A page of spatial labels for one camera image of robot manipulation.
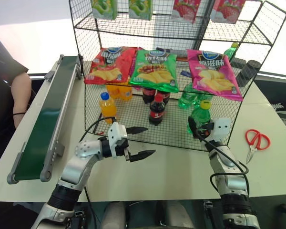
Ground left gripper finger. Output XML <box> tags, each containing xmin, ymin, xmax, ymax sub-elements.
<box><xmin>126</xmin><ymin>126</ymin><xmax>149</xmax><ymax>135</ymax></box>
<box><xmin>129</xmin><ymin>149</ymin><xmax>156</xmax><ymax>163</ymax></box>

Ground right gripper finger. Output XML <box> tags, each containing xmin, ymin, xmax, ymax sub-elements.
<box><xmin>188</xmin><ymin>115</ymin><xmax>200</xmax><ymax>139</ymax></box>

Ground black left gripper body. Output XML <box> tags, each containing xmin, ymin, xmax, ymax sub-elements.
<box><xmin>113</xmin><ymin>137</ymin><xmax>132</xmax><ymax>163</ymax></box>

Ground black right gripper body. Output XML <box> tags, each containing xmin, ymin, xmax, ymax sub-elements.
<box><xmin>196</xmin><ymin>122</ymin><xmax>215</xmax><ymax>140</ymax></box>

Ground green conveyor belt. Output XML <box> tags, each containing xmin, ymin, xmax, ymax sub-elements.
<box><xmin>6</xmin><ymin>54</ymin><xmax>83</xmax><ymax>185</ymax></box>

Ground green soda bottle yellow cap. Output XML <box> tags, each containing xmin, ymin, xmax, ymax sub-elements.
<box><xmin>186</xmin><ymin>100</ymin><xmax>211</xmax><ymax>135</ymax></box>

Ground cola bottle red cap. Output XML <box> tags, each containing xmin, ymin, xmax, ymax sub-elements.
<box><xmin>148</xmin><ymin>93</ymin><xmax>167</xmax><ymax>126</ymax></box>

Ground orange soda bottle blue cap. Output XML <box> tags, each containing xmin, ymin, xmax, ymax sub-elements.
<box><xmin>99</xmin><ymin>92</ymin><xmax>118</xmax><ymax>125</ymax></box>

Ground magenta chips bag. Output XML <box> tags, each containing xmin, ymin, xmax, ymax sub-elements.
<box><xmin>186</xmin><ymin>49</ymin><xmax>244</xmax><ymax>102</ymax></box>

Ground green chips bag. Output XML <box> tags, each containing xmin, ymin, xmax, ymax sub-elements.
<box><xmin>128</xmin><ymin>49</ymin><xmax>180</xmax><ymax>94</ymax></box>

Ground grey rounded shape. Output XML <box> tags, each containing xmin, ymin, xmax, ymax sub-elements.
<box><xmin>100</xmin><ymin>202</ymin><xmax>128</xmax><ymax>229</ymax></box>
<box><xmin>165</xmin><ymin>201</ymin><xmax>195</xmax><ymax>229</ymax></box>

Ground red chips bag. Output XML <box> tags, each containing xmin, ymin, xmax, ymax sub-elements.
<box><xmin>83</xmin><ymin>46</ymin><xmax>138</xmax><ymax>85</ymax></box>

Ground black cylindrical container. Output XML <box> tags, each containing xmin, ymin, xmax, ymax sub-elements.
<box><xmin>229</xmin><ymin>57</ymin><xmax>248</xmax><ymax>70</ymax></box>
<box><xmin>235</xmin><ymin>60</ymin><xmax>262</xmax><ymax>88</ymax></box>

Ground dark flat package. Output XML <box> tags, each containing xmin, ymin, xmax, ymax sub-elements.
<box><xmin>155</xmin><ymin>47</ymin><xmax>189</xmax><ymax>62</ymax></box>

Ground red strawberry drink carton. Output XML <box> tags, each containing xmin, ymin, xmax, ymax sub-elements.
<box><xmin>170</xmin><ymin>0</ymin><xmax>202</xmax><ymax>24</ymax></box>
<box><xmin>209</xmin><ymin>0</ymin><xmax>246</xmax><ymax>24</ymax></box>

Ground green drink carton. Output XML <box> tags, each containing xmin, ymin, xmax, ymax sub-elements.
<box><xmin>128</xmin><ymin>0</ymin><xmax>153</xmax><ymax>21</ymax></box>
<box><xmin>91</xmin><ymin>0</ymin><xmax>118</xmax><ymax>21</ymax></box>

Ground person black shirt torso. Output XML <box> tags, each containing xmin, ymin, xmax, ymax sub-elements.
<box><xmin>0</xmin><ymin>28</ymin><xmax>30</xmax><ymax>173</ymax></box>

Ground black wire rack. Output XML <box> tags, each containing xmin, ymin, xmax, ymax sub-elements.
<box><xmin>69</xmin><ymin>0</ymin><xmax>286</xmax><ymax>153</ymax></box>

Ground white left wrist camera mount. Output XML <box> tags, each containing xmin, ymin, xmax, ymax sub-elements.
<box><xmin>107</xmin><ymin>122</ymin><xmax>128</xmax><ymax>160</ymax></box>

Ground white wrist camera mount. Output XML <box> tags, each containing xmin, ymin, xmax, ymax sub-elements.
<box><xmin>107</xmin><ymin>122</ymin><xmax>128</xmax><ymax>160</ymax></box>
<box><xmin>209</xmin><ymin>117</ymin><xmax>232</xmax><ymax>144</ymax></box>

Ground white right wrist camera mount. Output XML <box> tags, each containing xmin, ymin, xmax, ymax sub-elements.
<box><xmin>209</xmin><ymin>117</ymin><xmax>232</xmax><ymax>144</ymax></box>

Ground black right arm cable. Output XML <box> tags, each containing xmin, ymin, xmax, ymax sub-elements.
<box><xmin>195</xmin><ymin>130</ymin><xmax>251</xmax><ymax>195</ymax></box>

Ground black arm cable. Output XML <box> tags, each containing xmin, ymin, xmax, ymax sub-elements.
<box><xmin>195</xmin><ymin>130</ymin><xmax>251</xmax><ymax>195</ymax></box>
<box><xmin>79</xmin><ymin>116</ymin><xmax>117</xmax><ymax>144</ymax></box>

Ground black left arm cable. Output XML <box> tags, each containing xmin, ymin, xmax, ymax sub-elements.
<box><xmin>79</xmin><ymin>116</ymin><xmax>117</xmax><ymax>144</ymax></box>

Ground red handled scissors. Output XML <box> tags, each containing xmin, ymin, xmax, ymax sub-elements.
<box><xmin>245</xmin><ymin>129</ymin><xmax>271</xmax><ymax>165</ymax></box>

